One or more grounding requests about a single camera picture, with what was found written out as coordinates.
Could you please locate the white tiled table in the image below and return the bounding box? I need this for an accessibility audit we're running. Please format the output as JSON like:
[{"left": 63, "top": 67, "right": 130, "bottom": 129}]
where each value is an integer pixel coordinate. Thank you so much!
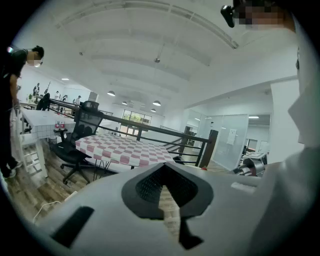
[{"left": 21, "top": 109, "right": 77, "bottom": 179}]

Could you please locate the large window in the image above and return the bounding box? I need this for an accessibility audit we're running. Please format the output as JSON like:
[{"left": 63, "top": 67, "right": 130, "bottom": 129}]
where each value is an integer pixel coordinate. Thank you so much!
[{"left": 121, "top": 109, "right": 152, "bottom": 136}]

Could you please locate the red white checkered table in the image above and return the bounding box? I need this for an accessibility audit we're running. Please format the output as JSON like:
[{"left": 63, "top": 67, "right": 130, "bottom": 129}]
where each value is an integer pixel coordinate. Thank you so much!
[{"left": 74, "top": 133, "right": 176, "bottom": 174}]

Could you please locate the black mesh office chair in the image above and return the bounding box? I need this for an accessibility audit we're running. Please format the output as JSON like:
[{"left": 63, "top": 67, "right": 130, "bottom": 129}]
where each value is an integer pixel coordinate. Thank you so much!
[{"left": 51, "top": 100, "right": 105, "bottom": 185}]

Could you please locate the person's white shirt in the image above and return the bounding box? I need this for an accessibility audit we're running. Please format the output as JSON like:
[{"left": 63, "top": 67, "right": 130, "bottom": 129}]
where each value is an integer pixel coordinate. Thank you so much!
[{"left": 249, "top": 13, "right": 320, "bottom": 256}]

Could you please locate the black jacket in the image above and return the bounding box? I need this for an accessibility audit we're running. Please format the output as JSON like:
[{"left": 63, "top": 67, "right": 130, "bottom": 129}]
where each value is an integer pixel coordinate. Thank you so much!
[{"left": 36, "top": 92, "right": 51, "bottom": 112}]

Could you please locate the person's head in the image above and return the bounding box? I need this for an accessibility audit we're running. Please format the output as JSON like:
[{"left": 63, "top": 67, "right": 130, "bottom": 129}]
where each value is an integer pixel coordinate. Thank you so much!
[{"left": 233, "top": 0, "right": 297, "bottom": 33}]

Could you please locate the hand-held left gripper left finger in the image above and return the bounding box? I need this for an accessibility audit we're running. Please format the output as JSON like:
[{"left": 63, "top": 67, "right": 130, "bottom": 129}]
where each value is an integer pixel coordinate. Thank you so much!
[{"left": 32, "top": 162, "right": 186, "bottom": 256}]

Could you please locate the black head camera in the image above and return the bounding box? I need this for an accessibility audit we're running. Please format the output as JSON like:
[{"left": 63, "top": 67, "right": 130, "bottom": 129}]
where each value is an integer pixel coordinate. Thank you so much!
[{"left": 220, "top": 4, "right": 236, "bottom": 29}]

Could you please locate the white floor cable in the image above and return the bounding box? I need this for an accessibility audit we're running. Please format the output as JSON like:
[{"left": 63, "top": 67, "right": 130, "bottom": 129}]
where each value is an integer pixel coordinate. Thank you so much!
[{"left": 32, "top": 199, "right": 62, "bottom": 224}]

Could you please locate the white paper notice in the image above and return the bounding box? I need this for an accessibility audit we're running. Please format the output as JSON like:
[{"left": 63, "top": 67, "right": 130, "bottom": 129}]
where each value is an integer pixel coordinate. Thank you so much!
[{"left": 225, "top": 128, "right": 238, "bottom": 146}]

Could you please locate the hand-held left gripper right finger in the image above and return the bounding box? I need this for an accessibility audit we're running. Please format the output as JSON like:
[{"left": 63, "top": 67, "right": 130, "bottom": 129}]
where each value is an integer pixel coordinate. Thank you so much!
[{"left": 162, "top": 162, "right": 264, "bottom": 256}]

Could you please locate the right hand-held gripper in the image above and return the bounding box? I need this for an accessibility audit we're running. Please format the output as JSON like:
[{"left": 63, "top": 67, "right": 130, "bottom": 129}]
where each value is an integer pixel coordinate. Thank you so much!
[{"left": 233, "top": 151, "right": 268, "bottom": 177}]

